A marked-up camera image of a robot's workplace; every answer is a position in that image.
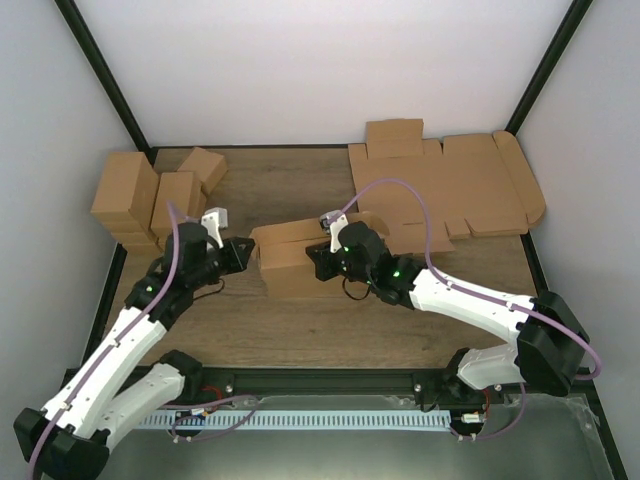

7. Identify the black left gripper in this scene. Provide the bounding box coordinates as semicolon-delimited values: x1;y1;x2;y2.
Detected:
190;237;256;290

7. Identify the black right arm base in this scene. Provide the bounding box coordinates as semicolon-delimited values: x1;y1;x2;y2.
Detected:
411;369;505;411

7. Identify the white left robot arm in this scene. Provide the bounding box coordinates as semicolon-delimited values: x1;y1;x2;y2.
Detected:
13;222;255;479

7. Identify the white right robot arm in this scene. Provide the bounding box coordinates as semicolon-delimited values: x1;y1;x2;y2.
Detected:
306;221;590;403

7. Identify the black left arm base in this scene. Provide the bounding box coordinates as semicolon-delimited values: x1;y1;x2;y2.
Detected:
168;367;235;405

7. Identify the tilted small cardboard box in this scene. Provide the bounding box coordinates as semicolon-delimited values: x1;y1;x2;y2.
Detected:
177;147;228;196

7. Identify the tall folded cardboard box stack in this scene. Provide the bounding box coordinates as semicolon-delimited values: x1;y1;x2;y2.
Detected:
91;152;160;255

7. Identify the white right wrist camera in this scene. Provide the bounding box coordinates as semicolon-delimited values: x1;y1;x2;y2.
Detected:
319;210;349;253

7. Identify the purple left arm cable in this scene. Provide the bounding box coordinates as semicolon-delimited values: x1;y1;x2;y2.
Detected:
25;200;259;480

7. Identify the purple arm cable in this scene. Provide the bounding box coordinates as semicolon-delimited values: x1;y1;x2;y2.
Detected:
329;178;604;444
25;200;259;480

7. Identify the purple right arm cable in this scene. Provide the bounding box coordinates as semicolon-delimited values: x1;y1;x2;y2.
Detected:
329;178;604;444

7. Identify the light blue slotted cable duct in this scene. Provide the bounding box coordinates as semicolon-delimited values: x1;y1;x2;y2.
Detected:
138;410;451;432

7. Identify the black left frame post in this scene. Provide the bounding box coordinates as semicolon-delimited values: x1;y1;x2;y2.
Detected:
54;0;151;153

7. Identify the black frame post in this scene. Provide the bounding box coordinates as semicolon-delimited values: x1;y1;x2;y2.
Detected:
54;0;151;153
505;0;593;136

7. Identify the black right frame post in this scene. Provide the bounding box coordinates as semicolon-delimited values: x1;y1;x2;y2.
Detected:
505;0;593;136

